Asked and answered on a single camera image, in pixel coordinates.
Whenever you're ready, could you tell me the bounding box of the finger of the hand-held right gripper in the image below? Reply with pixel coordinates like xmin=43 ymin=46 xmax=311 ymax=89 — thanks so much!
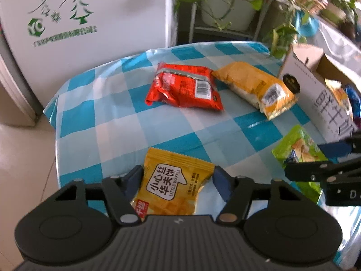
xmin=317 ymin=136 xmax=361 ymax=158
xmin=284 ymin=155 xmax=361 ymax=182

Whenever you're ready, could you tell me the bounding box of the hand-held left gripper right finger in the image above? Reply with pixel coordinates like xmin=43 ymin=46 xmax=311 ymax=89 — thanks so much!
xmin=211 ymin=166 xmax=306 ymax=223

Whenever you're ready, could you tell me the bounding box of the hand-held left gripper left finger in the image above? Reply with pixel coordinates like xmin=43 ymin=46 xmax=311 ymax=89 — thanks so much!
xmin=55 ymin=165 xmax=145 ymax=223

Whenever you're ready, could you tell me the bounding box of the green snack packet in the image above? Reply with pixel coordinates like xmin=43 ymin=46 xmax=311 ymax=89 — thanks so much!
xmin=271 ymin=125 xmax=329 ymax=201

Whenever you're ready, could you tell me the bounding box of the yellow waffle packet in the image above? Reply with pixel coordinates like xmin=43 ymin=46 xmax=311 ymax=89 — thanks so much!
xmin=131 ymin=147 xmax=215 ymax=222

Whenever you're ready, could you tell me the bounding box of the small yellow snack packet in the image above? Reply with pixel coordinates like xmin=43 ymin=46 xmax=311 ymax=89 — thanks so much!
xmin=326 ymin=79 xmax=354 ymax=119

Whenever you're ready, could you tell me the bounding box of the white cardboard box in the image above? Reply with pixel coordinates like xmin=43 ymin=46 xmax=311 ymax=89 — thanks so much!
xmin=278 ymin=44 xmax=361 ymax=144

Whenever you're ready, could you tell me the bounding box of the blue foil snack packet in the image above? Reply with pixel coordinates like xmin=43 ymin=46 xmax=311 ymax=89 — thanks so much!
xmin=345 ymin=85 xmax=361 ymax=117

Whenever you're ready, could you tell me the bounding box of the blue white checkered tablecloth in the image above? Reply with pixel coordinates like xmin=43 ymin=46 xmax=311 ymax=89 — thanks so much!
xmin=44 ymin=41 xmax=361 ymax=270

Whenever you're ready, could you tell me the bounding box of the red snack packet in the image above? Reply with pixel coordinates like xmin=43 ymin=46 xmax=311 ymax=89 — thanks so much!
xmin=145 ymin=62 xmax=224 ymax=111

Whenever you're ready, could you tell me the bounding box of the large yellow bread packet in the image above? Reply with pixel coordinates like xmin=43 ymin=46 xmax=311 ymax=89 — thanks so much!
xmin=211 ymin=61 xmax=299 ymax=120

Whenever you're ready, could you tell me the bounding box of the blue plastic object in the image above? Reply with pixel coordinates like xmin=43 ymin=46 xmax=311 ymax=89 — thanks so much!
xmin=293 ymin=10 xmax=319 ymax=37

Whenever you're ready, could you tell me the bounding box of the white plant pot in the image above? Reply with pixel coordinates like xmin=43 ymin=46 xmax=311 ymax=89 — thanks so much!
xmin=201 ymin=0 xmax=263 ymax=31

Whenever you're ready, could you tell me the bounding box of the white cabinet with green print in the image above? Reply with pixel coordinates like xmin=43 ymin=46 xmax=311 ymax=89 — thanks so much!
xmin=0 ymin=0 xmax=177 ymax=127

